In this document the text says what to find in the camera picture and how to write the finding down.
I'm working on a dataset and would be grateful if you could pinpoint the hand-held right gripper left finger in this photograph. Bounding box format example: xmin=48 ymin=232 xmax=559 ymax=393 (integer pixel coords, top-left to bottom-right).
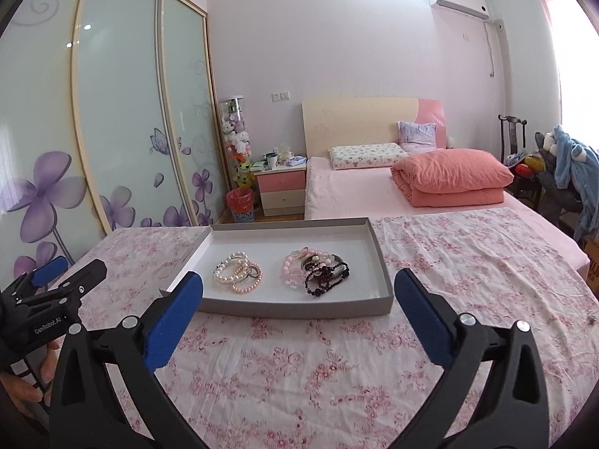
xmin=48 ymin=270 xmax=207 ymax=449

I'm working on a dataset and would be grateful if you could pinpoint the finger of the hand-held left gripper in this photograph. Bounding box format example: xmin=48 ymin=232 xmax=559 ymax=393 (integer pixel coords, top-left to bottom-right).
xmin=13 ymin=256 xmax=69 ymax=291
xmin=28 ymin=259 xmax=109 ymax=312

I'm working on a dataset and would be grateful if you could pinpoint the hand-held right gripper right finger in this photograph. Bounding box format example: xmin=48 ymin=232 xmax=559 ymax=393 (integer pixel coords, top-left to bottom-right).
xmin=394 ymin=268 xmax=548 ymax=449

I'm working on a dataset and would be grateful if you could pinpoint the white pearl bracelet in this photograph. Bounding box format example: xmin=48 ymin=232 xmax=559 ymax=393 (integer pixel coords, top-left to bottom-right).
xmin=214 ymin=251 xmax=249 ymax=286

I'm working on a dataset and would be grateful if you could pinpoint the dark bead bracelet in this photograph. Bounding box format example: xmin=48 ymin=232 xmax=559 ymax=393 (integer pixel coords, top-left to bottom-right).
xmin=305 ymin=262 xmax=350 ymax=296

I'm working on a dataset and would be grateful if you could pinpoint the grey shallow tray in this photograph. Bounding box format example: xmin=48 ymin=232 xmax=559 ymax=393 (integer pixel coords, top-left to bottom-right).
xmin=161 ymin=217 xmax=393 ymax=320

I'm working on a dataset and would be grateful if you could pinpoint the pink crystal bead bracelet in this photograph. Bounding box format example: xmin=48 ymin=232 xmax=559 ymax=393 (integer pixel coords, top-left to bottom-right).
xmin=280 ymin=246 xmax=312 ymax=289

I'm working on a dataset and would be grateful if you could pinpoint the person's left hand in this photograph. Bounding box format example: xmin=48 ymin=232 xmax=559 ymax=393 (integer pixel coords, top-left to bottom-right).
xmin=0 ymin=340 xmax=61 ymax=415

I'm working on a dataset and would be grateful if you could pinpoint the red lined trash bin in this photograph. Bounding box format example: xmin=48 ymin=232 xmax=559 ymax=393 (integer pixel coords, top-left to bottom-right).
xmin=226 ymin=187 xmax=258 ymax=224

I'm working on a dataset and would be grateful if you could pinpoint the pink floral tablecloth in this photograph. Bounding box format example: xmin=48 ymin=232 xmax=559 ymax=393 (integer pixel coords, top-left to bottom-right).
xmin=0 ymin=208 xmax=599 ymax=449

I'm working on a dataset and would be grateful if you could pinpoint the folded pink duvet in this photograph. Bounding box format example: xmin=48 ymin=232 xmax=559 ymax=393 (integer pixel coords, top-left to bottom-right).
xmin=390 ymin=148 xmax=515 ymax=208

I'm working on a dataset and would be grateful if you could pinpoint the pink bed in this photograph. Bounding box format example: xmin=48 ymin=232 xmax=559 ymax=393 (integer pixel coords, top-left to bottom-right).
xmin=304 ymin=155 xmax=591 ymax=273

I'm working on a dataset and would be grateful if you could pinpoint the pink and cream nightstand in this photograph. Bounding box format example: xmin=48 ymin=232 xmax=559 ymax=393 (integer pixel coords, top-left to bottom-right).
xmin=254 ymin=161 xmax=308 ymax=217

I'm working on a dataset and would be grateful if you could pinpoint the floral print pillow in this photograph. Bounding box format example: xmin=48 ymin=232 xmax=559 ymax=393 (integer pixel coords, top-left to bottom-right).
xmin=328 ymin=142 xmax=409 ymax=170

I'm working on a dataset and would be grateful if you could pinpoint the black office chair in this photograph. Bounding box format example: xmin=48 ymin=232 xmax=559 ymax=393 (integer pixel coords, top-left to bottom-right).
xmin=536 ymin=132 xmax=588 ymax=237

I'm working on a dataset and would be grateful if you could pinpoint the floral sliding door wardrobe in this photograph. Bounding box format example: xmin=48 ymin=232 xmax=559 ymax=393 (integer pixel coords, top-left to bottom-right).
xmin=0 ymin=0 xmax=222 ymax=282

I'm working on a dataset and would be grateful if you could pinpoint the lilac pillow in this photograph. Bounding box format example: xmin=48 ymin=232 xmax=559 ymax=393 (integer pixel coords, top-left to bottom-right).
xmin=396 ymin=121 xmax=437 ymax=155

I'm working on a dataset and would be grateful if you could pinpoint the pile of colourful toys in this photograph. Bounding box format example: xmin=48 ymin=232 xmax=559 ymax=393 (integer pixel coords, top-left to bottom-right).
xmin=508 ymin=152 xmax=546 ymax=179

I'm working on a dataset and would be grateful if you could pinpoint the plush toy display tube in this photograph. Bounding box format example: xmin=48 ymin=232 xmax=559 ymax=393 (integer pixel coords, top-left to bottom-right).
xmin=218 ymin=96 xmax=256 ymax=192

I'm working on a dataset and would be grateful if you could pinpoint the dark wooden chair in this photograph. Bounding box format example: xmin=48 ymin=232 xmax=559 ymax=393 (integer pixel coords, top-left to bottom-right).
xmin=498 ymin=114 xmax=530 ymax=165

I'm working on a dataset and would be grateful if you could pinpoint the cream and pink headboard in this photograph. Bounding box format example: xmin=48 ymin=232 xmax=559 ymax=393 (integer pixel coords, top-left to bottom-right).
xmin=301 ymin=96 xmax=446 ymax=160

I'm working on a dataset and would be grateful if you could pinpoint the blue plush garment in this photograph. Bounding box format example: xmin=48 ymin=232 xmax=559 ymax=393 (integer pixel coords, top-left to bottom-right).
xmin=545 ymin=125 xmax=599 ymax=240

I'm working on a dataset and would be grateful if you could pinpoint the air conditioner pipe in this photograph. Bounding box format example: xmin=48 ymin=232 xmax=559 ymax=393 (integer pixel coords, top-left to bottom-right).
xmin=484 ymin=19 xmax=504 ymax=78

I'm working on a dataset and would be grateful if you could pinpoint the pink curtain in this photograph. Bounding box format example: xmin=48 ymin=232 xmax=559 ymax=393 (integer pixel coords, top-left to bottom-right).
xmin=537 ymin=0 xmax=599 ymax=40

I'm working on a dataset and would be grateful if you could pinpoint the pink pearl bracelet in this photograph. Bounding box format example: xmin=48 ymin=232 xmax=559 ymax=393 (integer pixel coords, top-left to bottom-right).
xmin=231 ymin=261 xmax=264 ymax=295

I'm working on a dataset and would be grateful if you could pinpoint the silver cuff bracelet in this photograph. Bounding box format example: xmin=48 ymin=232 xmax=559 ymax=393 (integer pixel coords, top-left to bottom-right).
xmin=303 ymin=251 xmax=345 ymax=272

